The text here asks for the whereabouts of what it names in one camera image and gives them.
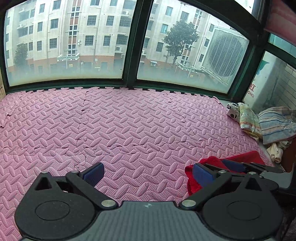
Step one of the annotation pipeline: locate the dark green window frame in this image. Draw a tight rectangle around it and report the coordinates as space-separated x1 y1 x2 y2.
1 1 295 101

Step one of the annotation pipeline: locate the pink foam puzzle mat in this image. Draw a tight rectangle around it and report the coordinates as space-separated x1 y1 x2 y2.
1 87 271 240

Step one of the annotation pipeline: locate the floral pastel folded cloth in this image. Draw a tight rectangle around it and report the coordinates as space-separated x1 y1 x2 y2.
238 102 262 142

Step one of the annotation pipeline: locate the red knit sweater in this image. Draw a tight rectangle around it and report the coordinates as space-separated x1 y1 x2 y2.
185 151 265 196

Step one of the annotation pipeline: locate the cow print white cloth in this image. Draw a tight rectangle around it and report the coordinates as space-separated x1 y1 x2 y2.
226 103 240 123

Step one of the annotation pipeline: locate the striped blue folded cloth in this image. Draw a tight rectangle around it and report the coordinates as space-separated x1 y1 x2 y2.
258 106 295 145

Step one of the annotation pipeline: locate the cream crumpled cloth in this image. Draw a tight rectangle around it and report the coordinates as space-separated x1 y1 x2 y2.
267 140 292 163

